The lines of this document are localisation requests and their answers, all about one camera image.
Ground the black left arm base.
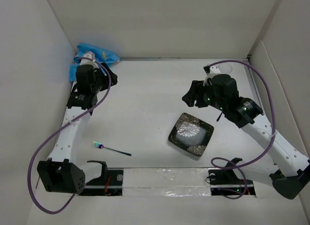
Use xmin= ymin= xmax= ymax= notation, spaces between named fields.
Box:
xmin=80 ymin=168 xmax=124 ymax=196

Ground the blue space-print cloth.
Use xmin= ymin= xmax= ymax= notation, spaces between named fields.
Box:
xmin=69 ymin=43 xmax=121 ymax=82

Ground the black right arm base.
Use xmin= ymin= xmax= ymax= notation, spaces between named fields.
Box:
xmin=205 ymin=168 xmax=245 ymax=198

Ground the iridescent fork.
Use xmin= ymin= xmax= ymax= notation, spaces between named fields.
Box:
xmin=93 ymin=141 xmax=132 ymax=156

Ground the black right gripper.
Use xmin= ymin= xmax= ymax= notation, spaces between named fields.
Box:
xmin=181 ymin=79 xmax=226 ymax=112

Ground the black floral square plate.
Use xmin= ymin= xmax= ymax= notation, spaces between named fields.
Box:
xmin=168 ymin=113 xmax=214 ymax=157

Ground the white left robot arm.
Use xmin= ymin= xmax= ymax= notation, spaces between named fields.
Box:
xmin=37 ymin=51 xmax=117 ymax=195

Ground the clear plastic cup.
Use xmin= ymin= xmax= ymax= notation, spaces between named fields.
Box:
xmin=217 ymin=62 xmax=233 ymax=74

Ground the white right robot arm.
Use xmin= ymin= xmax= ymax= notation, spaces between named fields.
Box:
xmin=182 ymin=62 xmax=310 ymax=200

